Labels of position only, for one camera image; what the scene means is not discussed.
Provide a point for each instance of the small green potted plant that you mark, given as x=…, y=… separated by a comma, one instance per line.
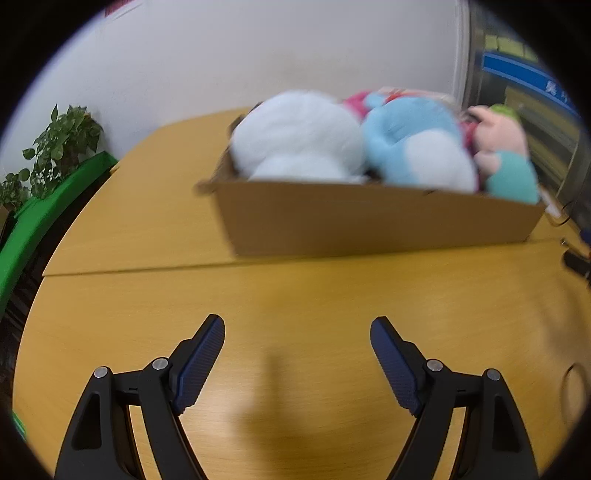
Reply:
x=14, y=189

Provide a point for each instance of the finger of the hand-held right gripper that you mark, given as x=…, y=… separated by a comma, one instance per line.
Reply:
x=586, y=235
x=578, y=265

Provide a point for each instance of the blue plush toy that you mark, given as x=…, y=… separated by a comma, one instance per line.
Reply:
x=415, y=138

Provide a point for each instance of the glass door with metal frame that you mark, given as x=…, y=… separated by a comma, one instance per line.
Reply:
x=545, y=134

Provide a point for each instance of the blue door sign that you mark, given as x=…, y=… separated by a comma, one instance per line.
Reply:
x=521, y=74

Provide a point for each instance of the large green potted plant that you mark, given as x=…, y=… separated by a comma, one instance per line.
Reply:
x=62, y=138

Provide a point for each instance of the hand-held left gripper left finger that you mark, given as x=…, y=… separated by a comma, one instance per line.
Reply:
x=198, y=364

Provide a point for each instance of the pink pig plush toy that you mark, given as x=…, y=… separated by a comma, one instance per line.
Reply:
x=503, y=138

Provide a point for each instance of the yellow sticky note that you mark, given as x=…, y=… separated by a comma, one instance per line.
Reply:
x=517, y=47
x=530, y=52
x=492, y=41
x=505, y=45

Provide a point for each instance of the red wall notice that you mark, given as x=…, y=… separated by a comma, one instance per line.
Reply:
x=121, y=7

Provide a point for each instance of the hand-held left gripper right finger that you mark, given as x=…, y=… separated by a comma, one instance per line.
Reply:
x=397, y=364

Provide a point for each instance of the brown cardboard box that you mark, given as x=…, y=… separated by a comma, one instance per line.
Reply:
x=369, y=217

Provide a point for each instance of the green table cloth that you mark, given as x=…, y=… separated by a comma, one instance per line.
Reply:
x=51, y=198

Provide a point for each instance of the white plush toy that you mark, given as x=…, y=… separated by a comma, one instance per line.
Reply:
x=295, y=134

